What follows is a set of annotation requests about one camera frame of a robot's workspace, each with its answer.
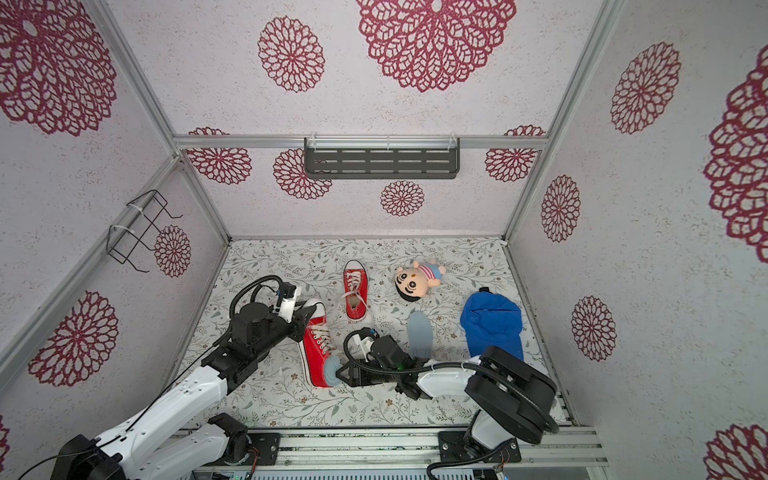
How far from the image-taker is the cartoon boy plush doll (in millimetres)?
989

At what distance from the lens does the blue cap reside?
3.03ft

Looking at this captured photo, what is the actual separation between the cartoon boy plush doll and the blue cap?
0.46 ft
